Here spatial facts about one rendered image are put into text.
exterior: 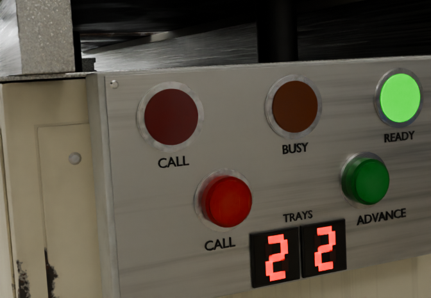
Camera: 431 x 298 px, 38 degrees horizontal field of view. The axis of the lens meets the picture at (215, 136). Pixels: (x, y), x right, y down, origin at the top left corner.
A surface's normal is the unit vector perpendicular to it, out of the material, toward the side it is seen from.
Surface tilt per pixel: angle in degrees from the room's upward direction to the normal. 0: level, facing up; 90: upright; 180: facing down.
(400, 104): 90
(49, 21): 90
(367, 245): 90
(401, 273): 90
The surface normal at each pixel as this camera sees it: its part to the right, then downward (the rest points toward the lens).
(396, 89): 0.39, 0.07
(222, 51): -0.92, 0.09
